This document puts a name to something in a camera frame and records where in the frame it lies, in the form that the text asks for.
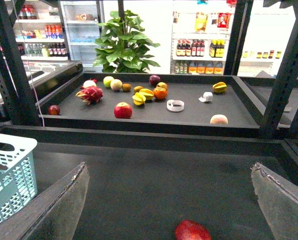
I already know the yellow star fruit right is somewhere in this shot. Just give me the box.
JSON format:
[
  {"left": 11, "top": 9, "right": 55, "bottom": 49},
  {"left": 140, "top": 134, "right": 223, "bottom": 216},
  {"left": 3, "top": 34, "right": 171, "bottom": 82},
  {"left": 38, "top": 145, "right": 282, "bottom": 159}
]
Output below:
[{"left": 212, "top": 82, "right": 228, "bottom": 94}]

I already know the green apple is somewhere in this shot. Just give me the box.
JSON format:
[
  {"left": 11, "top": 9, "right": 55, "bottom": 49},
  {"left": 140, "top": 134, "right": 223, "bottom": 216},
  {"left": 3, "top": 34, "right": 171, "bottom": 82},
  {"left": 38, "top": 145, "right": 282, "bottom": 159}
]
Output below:
[{"left": 103, "top": 76, "right": 114, "bottom": 88}]

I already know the red apple near front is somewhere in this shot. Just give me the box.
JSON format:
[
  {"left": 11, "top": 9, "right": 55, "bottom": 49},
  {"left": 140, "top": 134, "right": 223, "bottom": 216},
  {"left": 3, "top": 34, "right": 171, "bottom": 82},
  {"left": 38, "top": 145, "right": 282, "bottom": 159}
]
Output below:
[{"left": 174, "top": 220, "right": 212, "bottom": 240}]

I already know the green potted plant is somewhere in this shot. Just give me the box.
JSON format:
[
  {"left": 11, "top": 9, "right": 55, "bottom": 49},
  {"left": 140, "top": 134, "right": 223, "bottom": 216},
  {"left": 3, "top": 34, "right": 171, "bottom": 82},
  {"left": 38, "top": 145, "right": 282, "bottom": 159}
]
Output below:
[{"left": 93, "top": 10, "right": 160, "bottom": 73}]

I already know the dark purple fruit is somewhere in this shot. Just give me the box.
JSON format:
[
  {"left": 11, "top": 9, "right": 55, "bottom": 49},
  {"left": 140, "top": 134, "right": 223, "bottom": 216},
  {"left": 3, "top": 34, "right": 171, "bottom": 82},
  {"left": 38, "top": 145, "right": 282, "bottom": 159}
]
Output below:
[{"left": 149, "top": 74, "right": 161, "bottom": 87}]

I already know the pale peach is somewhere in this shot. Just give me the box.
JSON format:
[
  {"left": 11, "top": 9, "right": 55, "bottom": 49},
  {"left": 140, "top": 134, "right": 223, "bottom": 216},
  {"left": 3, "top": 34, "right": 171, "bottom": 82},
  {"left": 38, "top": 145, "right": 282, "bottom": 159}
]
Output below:
[{"left": 210, "top": 114, "right": 229, "bottom": 124}]

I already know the light blue plastic basket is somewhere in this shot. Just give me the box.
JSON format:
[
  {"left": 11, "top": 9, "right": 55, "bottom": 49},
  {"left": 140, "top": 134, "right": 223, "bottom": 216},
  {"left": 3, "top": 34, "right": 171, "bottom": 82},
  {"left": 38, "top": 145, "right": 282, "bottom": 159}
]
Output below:
[{"left": 0, "top": 133, "right": 38, "bottom": 224}]

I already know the pink cable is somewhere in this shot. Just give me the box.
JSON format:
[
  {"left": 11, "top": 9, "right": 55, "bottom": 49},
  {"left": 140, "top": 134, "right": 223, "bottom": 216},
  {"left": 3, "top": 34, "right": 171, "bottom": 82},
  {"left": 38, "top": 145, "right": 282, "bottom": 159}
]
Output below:
[{"left": 10, "top": 0, "right": 45, "bottom": 127}]

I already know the black display tray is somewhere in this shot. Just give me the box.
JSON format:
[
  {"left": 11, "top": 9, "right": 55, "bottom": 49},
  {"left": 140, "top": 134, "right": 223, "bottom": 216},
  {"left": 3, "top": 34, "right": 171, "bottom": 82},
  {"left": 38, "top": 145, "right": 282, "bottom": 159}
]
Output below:
[{"left": 39, "top": 72, "right": 266, "bottom": 138}]

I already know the orange persimmon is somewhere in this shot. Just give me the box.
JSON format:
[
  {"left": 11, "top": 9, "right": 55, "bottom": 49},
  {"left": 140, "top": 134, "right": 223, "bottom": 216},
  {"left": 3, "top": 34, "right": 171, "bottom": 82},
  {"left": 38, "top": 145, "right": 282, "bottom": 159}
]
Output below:
[{"left": 153, "top": 87, "right": 168, "bottom": 100}]

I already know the small brown yellow fruit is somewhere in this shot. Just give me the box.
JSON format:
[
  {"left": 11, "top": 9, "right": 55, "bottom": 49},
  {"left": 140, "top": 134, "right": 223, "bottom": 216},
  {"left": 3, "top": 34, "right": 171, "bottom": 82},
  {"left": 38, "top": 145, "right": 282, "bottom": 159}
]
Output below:
[{"left": 133, "top": 85, "right": 144, "bottom": 93}]

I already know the yellow star fruit front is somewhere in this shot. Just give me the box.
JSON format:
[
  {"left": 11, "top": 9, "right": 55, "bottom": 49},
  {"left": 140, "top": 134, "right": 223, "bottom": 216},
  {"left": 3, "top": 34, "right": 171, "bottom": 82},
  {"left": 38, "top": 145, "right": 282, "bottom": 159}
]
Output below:
[{"left": 132, "top": 92, "right": 147, "bottom": 106}]

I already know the yellow star fruit back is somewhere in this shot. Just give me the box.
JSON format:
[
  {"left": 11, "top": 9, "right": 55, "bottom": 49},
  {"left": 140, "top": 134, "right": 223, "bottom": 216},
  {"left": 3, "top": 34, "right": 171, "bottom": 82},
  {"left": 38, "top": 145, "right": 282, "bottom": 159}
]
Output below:
[{"left": 139, "top": 88, "right": 155, "bottom": 101}]

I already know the small dark red plum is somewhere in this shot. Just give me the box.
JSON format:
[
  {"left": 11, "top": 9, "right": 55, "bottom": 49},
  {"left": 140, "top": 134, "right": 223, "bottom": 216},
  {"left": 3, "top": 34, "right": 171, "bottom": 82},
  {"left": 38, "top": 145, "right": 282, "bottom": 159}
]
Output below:
[{"left": 48, "top": 105, "right": 61, "bottom": 116}]

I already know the pink dragon fruit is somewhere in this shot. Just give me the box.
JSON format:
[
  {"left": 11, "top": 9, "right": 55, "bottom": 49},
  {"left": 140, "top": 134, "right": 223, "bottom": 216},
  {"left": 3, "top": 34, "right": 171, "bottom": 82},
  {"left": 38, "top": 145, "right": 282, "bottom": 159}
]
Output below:
[{"left": 75, "top": 86, "right": 103, "bottom": 105}]

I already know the brown kiwi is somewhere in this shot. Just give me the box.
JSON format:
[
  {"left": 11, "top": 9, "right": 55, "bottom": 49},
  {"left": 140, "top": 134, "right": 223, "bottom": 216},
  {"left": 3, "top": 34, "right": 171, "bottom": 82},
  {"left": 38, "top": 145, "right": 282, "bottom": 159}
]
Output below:
[{"left": 121, "top": 83, "right": 132, "bottom": 92}]

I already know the yellow star fruit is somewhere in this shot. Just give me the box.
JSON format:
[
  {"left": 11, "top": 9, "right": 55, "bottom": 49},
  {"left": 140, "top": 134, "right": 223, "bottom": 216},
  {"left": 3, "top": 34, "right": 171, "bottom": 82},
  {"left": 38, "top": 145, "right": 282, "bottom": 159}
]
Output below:
[
  {"left": 139, "top": 88, "right": 155, "bottom": 101},
  {"left": 132, "top": 92, "right": 147, "bottom": 106},
  {"left": 212, "top": 82, "right": 228, "bottom": 94}
]

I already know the red apple on tray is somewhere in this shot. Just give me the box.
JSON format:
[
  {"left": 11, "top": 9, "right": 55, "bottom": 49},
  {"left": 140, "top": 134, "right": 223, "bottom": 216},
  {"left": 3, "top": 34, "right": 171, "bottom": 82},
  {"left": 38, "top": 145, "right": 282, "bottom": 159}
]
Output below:
[{"left": 113, "top": 102, "right": 133, "bottom": 119}]

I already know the white pink fruit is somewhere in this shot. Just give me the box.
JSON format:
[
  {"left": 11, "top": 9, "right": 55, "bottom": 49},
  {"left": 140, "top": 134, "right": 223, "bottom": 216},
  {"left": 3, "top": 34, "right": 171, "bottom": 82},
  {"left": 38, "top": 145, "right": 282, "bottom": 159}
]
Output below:
[{"left": 81, "top": 79, "right": 97, "bottom": 89}]

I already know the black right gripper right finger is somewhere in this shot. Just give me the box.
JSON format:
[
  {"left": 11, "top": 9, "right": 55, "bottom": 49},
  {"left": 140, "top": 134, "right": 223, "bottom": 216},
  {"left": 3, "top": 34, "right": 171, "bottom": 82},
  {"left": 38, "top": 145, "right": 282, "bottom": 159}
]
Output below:
[{"left": 251, "top": 162, "right": 298, "bottom": 240}]

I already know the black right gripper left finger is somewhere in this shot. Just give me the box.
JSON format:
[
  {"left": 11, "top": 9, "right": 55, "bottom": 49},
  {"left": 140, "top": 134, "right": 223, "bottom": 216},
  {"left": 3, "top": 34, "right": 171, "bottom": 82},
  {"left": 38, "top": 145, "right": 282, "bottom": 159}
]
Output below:
[{"left": 0, "top": 162, "right": 90, "bottom": 240}]

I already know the white paper roll ring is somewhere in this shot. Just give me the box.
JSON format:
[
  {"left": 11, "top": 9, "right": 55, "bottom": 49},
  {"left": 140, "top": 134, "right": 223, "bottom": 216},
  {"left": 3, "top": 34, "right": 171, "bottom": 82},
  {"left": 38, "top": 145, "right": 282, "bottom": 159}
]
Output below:
[{"left": 166, "top": 99, "right": 185, "bottom": 113}]

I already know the yellow red apple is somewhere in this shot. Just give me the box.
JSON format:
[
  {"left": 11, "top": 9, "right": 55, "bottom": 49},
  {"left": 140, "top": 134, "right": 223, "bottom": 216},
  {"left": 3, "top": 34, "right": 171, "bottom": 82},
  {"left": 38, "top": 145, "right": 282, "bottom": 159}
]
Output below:
[{"left": 156, "top": 81, "right": 169, "bottom": 90}]

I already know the pale round melon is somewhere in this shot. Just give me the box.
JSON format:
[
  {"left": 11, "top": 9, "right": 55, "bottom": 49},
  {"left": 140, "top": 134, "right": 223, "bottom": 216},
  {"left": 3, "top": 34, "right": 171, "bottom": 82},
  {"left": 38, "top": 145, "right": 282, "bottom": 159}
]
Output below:
[{"left": 110, "top": 79, "right": 123, "bottom": 91}]

